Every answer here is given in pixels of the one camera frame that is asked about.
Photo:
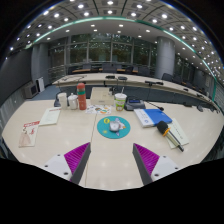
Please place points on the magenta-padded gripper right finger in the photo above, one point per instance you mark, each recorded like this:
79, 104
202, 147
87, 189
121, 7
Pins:
163, 166

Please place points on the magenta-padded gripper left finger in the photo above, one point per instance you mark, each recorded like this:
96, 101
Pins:
60, 165

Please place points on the silver computer mouse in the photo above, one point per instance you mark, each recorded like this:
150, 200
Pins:
114, 126

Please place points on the round teal printed mouse pad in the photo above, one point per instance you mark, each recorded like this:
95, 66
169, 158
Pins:
103, 131

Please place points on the pale green booklet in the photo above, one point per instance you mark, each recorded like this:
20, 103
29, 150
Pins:
181, 133

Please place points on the handheld microphone with foam head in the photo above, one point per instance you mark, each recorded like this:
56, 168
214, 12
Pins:
162, 127

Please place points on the red and white leaflet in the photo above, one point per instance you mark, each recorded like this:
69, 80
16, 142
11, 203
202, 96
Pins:
29, 133

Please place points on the white paper leaflet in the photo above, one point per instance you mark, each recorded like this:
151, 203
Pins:
50, 116

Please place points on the blue and white book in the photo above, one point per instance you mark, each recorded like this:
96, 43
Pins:
156, 116

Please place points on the white lidded paper cup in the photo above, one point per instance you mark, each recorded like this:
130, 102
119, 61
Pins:
73, 102

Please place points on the colourful sticker sheet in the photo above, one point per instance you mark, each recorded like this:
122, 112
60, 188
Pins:
98, 109

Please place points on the black gooseneck conference microphone unit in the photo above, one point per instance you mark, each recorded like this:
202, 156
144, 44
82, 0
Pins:
133, 105

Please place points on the red bottle with green band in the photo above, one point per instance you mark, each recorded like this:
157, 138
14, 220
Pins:
81, 98

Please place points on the printed paper cup with straw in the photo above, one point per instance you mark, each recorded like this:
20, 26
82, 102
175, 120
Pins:
120, 102

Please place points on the cream desk organizer box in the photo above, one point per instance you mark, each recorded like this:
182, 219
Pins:
101, 97

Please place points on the grey floor cabinet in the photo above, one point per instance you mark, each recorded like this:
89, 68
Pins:
30, 90

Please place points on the white upright floor appliance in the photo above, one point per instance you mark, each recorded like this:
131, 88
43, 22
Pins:
40, 84

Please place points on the long curved conference desk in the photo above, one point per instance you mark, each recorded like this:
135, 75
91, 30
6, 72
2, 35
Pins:
96, 78

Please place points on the group of dark office chairs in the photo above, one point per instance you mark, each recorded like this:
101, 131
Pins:
108, 67

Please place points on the group of ceiling lights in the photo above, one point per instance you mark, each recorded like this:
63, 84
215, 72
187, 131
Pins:
120, 25

